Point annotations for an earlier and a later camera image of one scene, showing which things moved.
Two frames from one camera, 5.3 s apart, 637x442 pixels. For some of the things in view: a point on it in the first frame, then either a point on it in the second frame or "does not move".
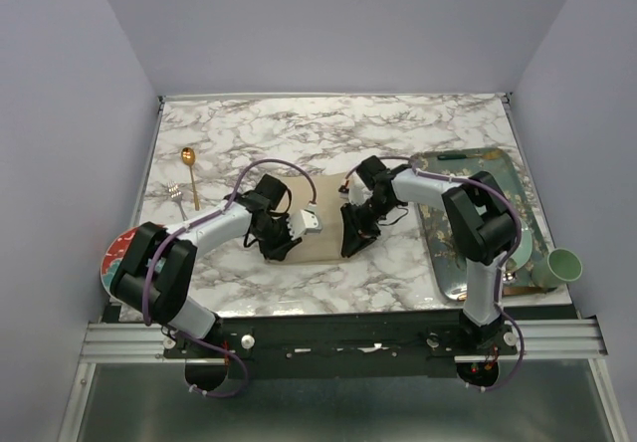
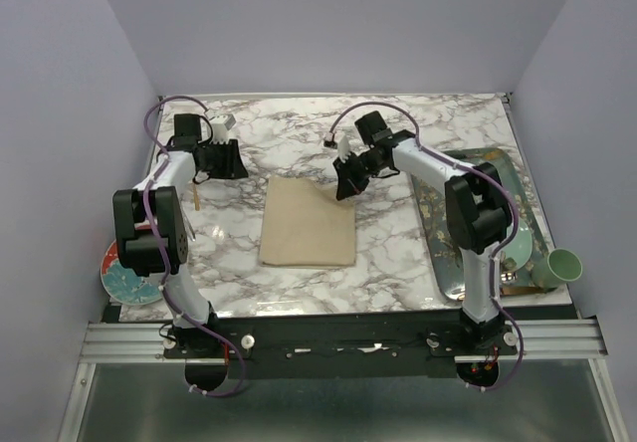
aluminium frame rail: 134,341 does not move
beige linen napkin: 316,245 does not move
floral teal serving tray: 448,257 does not move
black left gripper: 280,251 -> 233,166
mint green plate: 525,249 does not move
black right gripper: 352,239 -> 347,184
